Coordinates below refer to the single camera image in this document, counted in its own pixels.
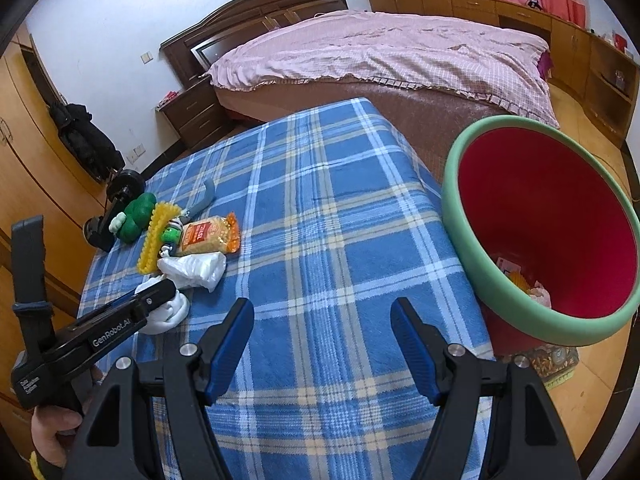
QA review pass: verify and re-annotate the striped green-faced doll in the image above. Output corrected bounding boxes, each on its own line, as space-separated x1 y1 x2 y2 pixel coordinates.
159 212 193 261

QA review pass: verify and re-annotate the dark wooden bed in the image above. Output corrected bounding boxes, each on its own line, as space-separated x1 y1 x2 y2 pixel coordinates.
160 0 561 171

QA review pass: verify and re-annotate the brown bed cover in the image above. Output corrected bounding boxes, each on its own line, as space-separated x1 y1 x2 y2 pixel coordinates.
215 76 506 186

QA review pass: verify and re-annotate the dark wooden nightstand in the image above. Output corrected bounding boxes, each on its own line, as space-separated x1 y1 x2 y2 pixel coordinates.
157 77 236 151

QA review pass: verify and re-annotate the black jacket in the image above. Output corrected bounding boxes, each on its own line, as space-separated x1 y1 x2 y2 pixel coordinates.
48 103 126 181

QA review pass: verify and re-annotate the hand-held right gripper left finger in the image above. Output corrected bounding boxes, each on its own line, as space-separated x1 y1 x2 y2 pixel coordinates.
60 297 256 480

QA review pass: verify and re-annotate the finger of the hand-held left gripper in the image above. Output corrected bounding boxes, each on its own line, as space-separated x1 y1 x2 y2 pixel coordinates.
117 277 178 323

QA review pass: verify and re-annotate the black dumbbell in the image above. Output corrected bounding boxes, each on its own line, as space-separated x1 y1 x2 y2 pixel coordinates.
82 170 146 253

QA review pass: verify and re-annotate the blue plaid blanket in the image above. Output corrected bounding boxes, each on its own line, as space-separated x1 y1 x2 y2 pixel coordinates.
80 97 496 480

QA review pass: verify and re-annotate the white cloth ball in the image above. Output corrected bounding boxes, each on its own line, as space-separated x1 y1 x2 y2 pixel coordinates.
135 280 191 336

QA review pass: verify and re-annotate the green clover toy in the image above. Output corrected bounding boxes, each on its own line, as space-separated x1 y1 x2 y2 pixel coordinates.
109 192 158 243

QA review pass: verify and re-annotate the white plastic bag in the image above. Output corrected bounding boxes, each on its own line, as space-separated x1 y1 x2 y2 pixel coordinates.
157 251 228 293

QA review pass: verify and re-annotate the wooden cabinet row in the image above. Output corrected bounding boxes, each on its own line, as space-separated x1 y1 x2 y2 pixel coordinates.
366 0 640 148

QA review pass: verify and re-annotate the patterned floor mat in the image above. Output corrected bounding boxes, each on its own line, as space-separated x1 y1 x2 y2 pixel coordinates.
500 345 581 391

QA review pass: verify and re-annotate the pink bedspread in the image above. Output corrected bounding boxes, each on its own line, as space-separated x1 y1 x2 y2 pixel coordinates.
207 9 561 128

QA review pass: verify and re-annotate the red bin with green rim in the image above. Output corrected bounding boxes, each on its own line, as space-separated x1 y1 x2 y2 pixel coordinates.
442 115 640 356

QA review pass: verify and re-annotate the orange snack packet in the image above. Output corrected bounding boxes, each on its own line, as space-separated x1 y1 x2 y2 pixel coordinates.
179 214 242 258

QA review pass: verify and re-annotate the person's left hand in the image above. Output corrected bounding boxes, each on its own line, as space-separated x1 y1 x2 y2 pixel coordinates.
30 365 103 471

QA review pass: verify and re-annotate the grey curved handle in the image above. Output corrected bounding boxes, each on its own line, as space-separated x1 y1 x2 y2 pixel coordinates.
186 180 217 221

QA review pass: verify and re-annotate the wooden wardrobe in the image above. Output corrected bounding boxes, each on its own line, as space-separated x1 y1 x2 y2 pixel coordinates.
0 25 136 480

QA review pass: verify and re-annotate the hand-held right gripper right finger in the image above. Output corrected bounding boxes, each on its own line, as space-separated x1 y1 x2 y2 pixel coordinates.
390 297 583 480

